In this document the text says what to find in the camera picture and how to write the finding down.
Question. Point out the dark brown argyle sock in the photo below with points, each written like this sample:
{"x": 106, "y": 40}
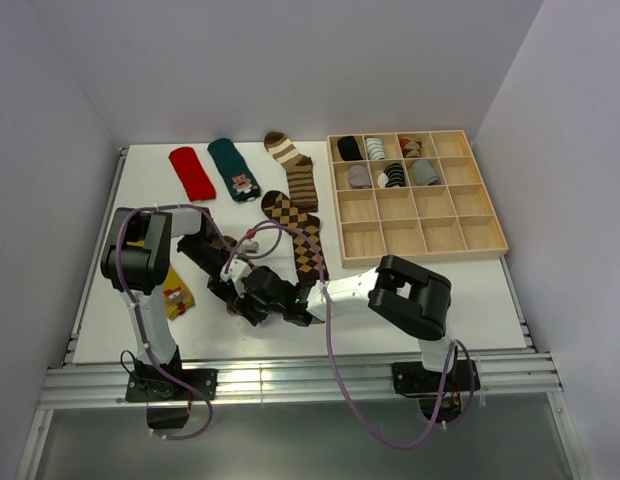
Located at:
{"x": 306, "y": 243}

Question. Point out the rolled white striped sock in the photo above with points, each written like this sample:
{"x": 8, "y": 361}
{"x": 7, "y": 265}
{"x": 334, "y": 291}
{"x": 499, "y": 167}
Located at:
{"x": 375, "y": 148}

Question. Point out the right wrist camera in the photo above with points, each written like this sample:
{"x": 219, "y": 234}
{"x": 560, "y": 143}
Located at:
{"x": 235, "y": 270}

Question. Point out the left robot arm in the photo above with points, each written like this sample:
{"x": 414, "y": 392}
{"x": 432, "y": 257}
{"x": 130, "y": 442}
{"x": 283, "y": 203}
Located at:
{"x": 136, "y": 260}

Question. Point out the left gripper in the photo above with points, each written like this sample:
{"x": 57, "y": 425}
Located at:
{"x": 219, "y": 288}

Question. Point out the brown striped sock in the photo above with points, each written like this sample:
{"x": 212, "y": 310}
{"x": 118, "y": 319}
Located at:
{"x": 298, "y": 169}

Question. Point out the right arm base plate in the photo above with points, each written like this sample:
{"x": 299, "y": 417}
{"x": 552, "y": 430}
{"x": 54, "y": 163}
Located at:
{"x": 412, "y": 379}

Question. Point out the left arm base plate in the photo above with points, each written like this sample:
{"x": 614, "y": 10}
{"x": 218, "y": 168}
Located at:
{"x": 155, "y": 387}

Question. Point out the green bear sock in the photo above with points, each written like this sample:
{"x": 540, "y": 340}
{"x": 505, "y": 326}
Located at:
{"x": 238, "y": 178}

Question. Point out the rolled beige sock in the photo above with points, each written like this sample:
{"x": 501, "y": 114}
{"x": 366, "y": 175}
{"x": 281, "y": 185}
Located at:
{"x": 358, "y": 177}

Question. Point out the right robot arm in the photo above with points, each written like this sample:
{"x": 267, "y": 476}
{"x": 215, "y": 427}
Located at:
{"x": 410, "y": 297}

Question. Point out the red sock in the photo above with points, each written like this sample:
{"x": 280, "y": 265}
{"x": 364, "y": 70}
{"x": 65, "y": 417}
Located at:
{"x": 195, "y": 181}

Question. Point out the rolled orange argyle sock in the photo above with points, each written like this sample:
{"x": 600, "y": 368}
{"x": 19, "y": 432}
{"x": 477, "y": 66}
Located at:
{"x": 410, "y": 147}

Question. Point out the light brown argyle sock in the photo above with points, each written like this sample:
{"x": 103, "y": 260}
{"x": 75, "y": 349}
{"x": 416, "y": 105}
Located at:
{"x": 243, "y": 304}

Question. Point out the yellow bear sock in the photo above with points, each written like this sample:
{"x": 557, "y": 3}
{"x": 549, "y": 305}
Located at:
{"x": 167, "y": 301}

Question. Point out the wooden compartment tray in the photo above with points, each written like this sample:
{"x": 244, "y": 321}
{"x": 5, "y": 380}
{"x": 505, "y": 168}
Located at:
{"x": 452, "y": 221}

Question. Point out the rolled grey sock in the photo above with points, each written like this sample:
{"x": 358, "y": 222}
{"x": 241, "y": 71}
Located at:
{"x": 424, "y": 173}

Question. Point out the rolled black white sock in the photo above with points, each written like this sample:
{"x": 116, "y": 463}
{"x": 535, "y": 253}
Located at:
{"x": 393, "y": 176}

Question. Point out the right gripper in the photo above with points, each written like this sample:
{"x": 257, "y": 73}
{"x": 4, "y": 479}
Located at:
{"x": 246, "y": 310}

